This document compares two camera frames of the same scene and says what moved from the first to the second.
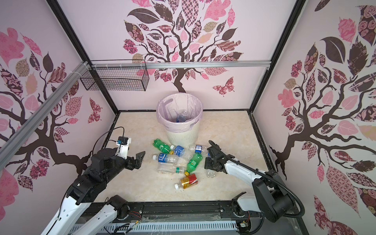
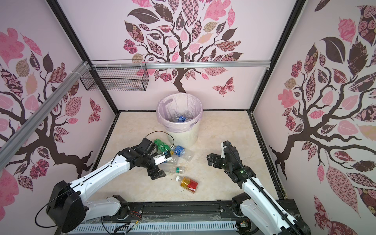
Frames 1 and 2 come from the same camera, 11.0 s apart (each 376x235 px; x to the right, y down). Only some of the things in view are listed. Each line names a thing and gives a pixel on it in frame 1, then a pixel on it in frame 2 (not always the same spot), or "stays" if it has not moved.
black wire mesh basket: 117,79 stays
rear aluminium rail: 176,63 stays
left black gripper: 138,161 → 151,173
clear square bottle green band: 170,168 stays
